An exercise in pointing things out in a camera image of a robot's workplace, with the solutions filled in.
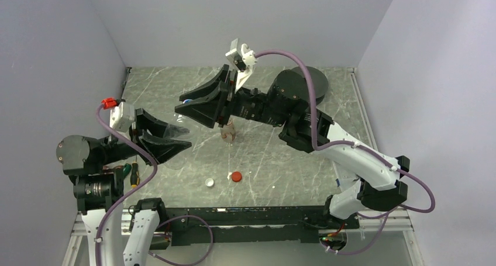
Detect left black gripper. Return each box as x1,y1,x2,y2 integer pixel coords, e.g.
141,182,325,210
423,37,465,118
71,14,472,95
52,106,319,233
99,106,191,165

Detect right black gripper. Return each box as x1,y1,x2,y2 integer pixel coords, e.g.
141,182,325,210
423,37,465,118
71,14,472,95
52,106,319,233
175,65,288,129

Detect clear bottle blue white cap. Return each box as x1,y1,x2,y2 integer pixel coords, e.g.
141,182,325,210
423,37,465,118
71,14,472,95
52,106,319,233
166,112,196,170

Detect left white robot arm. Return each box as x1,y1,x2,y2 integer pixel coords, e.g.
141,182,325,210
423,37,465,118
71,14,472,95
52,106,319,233
56,109,192,265

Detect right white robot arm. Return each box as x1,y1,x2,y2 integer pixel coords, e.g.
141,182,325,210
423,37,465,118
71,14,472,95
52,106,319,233
174,65,409,228

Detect yellow black screwdriver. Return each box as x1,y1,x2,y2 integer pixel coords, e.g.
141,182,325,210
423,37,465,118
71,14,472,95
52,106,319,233
129,161,140,188

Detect black filament spool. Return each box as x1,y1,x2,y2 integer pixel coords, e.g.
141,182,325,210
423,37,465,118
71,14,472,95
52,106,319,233
291,66,329,105

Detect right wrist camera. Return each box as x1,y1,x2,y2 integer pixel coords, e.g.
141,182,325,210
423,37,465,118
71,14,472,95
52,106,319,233
225,38,257,93

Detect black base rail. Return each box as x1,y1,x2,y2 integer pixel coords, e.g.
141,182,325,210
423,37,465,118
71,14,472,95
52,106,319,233
158,205,360,246

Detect aluminium frame rail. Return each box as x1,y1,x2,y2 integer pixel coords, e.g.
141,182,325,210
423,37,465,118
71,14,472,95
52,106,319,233
63,199,414,265

